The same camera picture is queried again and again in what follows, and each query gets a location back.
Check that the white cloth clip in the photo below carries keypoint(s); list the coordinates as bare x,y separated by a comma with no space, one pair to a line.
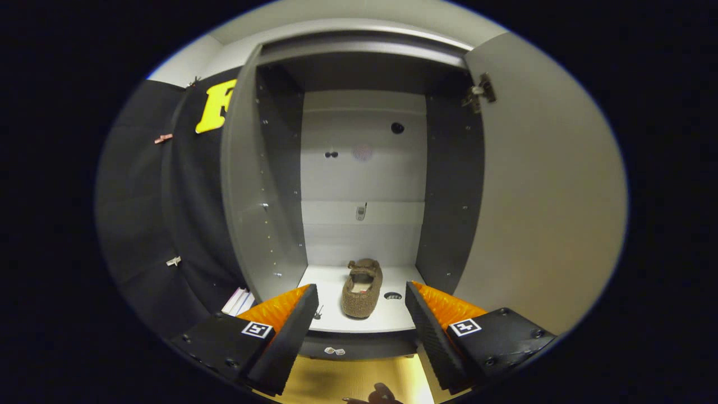
174,261

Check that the black backdrop cloth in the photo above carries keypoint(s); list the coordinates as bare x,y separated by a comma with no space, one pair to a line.
134,196

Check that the red cloth clip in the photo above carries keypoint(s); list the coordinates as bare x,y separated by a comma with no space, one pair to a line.
163,138

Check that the grey shoe cabinet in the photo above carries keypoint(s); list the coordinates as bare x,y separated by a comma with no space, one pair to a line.
359,179

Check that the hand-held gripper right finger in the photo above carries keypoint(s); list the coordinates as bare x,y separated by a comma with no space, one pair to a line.
432,342

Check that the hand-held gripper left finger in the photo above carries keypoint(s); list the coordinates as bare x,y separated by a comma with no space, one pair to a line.
289,342

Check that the black cloth clip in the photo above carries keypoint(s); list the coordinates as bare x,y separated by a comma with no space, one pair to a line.
194,82

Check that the metal door hinge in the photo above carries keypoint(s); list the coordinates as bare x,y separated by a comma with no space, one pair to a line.
481,90

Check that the brown fuzzy shoe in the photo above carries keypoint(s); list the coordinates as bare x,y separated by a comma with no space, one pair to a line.
359,306

